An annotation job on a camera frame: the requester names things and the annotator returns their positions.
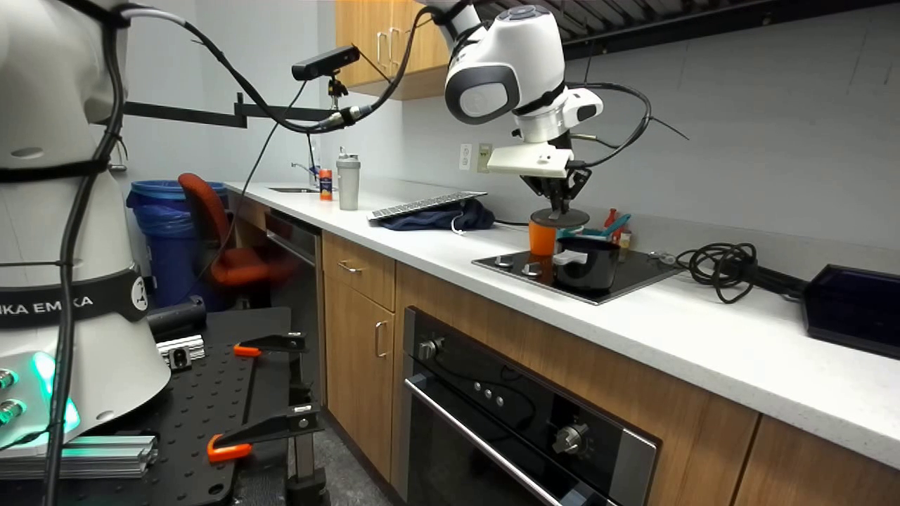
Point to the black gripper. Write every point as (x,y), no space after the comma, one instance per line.
(560,193)

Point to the black pot lid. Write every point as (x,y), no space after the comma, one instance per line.
(552,218)

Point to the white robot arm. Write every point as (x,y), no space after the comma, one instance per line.
(78,350)

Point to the black induction stove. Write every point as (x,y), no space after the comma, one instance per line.
(635,270)

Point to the orange cup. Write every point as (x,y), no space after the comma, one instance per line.
(542,239)

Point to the dark blue cloth bag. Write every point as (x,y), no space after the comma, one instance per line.
(468,215)

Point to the steel range hood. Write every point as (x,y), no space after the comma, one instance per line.
(610,26)

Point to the steel water bottle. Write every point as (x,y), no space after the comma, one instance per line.
(350,180)

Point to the wooden lower cabinet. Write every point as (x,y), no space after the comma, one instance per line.
(361,350)

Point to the small orange can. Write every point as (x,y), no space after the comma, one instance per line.
(326,184)

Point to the built-in black oven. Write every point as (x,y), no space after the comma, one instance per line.
(492,433)

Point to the red office chair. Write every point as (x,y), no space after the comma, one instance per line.
(230,265)

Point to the blue trash bin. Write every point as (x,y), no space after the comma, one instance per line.
(167,227)

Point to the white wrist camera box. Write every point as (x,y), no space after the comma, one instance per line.
(531,161)

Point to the black pot with handle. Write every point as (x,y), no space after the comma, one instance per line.
(598,267)

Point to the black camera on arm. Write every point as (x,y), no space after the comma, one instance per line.
(327,64)

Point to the orange handled clamp back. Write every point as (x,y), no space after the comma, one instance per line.
(261,347)

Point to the orange handled clamp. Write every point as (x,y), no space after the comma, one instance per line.
(237,444)
(261,347)

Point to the orange handled clamp front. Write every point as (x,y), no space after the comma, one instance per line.
(237,444)

